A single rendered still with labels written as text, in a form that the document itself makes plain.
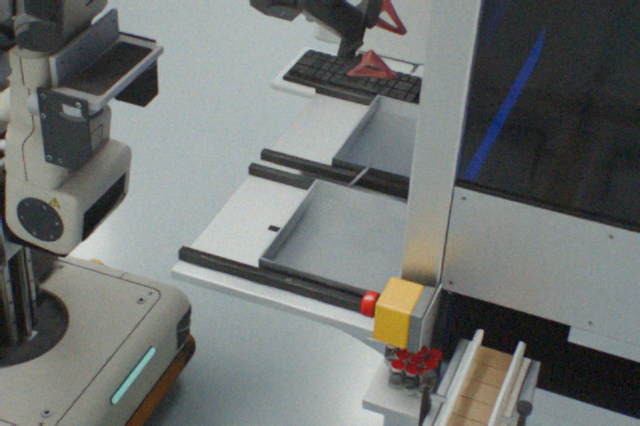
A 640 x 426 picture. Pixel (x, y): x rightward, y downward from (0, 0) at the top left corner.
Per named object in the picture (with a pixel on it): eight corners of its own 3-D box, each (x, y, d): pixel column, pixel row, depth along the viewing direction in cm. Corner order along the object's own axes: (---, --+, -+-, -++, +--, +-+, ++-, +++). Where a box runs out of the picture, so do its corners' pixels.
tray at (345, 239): (492, 242, 204) (494, 226, 202) (450, 331, 184) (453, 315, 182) (315, 194, 213) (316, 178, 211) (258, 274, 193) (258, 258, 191)
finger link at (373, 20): (419, 14, 197) (376, -14, 194) (411, 47, 194) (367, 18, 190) (396, 32, 203) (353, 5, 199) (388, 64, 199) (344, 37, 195)
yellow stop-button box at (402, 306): (431, 324, 173) (437, 288, 169) (417, 354, 168) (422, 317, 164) (384, 310, 175) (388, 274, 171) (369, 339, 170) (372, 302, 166)
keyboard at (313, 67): (467, 94, 260) (468, 85, 259) (447, 123, 250) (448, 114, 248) (306, 54, 272) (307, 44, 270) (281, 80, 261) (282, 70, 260)
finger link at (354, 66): (411, 46, 194) (367, 18, 190) (403, 79, 190) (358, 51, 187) (388, 63, 199) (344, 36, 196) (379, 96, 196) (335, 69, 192)
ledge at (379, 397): (473, 380, 178) (475, 371, 177) (450, 437, 168) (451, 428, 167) (388, 353, 182) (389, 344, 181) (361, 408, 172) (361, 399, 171)
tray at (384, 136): (536, 147, 230) (539, 133, 228) (503, 217, 210) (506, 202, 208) (376, 109, 239) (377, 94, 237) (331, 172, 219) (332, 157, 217)
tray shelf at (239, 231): (540, 143, 235) (541, 135, 233) (440, 359, 181) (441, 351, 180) (322, 91, 247) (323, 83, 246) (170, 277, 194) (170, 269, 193)
